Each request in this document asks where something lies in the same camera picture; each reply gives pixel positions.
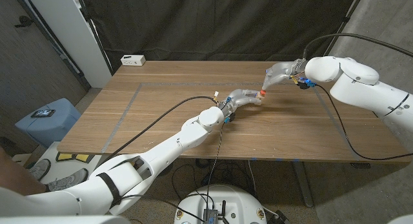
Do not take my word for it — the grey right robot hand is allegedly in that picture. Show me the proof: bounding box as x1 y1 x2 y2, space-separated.
261 58 307 92

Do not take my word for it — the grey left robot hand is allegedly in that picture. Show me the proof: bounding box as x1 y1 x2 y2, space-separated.
217 88 263 119

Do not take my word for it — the black curtain backdrop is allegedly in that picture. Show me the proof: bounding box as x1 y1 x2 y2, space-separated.
79 0 361 73

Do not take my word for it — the wooden table panel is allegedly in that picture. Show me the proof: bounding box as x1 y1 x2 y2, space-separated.
101 81 361 162

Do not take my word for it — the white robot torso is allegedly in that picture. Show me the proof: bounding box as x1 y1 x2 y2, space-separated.
174 184 268 224

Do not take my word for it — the grey table leg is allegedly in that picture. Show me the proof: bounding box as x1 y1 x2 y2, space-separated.
292 161 314 208

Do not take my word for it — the white power strip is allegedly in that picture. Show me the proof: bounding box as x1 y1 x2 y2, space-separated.
120 54 146 66

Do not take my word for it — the white floor platform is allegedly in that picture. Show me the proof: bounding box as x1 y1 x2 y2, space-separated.
32 141 107 186

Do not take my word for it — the yellow and black floor pad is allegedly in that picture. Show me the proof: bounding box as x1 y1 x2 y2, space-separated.
56 152 94 163

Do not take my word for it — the white pillar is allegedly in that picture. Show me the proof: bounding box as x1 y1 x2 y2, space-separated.
24 0 112 88

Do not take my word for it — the grey sneaker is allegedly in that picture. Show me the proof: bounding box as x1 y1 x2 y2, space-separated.
28 158 52 181
45 168 89 192

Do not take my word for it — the blue stool with phone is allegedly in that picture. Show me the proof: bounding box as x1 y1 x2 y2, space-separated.
14 97 81 149

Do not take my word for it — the black phone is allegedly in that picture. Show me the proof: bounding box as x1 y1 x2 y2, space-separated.
30 109 56 118

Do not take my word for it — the person's bare leg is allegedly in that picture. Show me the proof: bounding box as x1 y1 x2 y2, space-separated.
0 148 48 196

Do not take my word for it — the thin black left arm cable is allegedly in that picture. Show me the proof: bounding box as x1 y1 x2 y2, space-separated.
121 122 226 223

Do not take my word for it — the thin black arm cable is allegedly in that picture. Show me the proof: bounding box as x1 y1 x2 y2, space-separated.
121 122 226 223
314 84 413 161

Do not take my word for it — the black floor cable bundle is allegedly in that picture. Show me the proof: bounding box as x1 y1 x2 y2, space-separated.
170 158 259 202

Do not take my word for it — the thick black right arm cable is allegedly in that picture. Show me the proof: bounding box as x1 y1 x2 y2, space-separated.
302 32 413 59

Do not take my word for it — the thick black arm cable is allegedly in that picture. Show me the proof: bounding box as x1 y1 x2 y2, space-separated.
302 32 413 59
99 96 219 167

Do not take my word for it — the black backdrop frame pole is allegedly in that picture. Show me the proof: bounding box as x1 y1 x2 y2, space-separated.
76 0 114 76
322 0 367 62

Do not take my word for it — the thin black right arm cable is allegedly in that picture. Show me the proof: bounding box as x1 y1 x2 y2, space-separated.
314 84 413 161

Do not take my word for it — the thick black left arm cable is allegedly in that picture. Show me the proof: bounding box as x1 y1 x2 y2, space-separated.
99 96 219 167

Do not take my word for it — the black door handle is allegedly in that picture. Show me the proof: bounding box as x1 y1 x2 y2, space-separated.
14 15 35 28

